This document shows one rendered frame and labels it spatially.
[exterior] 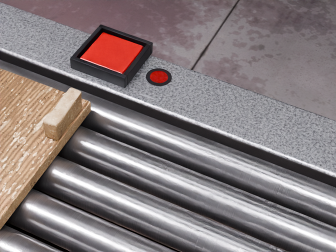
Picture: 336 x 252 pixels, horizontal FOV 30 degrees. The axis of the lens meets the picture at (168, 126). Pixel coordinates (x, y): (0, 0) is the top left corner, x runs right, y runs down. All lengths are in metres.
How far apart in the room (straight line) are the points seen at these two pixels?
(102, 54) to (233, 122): 0.18
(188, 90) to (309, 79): 1.47
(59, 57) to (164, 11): 1.62
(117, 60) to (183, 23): 1.59
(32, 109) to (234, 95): 0.24
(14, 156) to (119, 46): 0.21
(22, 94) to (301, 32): 1.77
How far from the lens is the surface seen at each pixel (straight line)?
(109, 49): 0.79
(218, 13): 2.42
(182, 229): 0.63
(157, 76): 0.77
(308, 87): 2.17
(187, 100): 0.75
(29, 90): 0.73
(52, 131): 0.66
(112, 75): 0.75
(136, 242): 0.62
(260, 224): 0.65
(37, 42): 0.83
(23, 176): 0.65
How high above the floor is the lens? 1.44
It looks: 47 degrees down
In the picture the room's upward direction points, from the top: 4 degrees clockwise
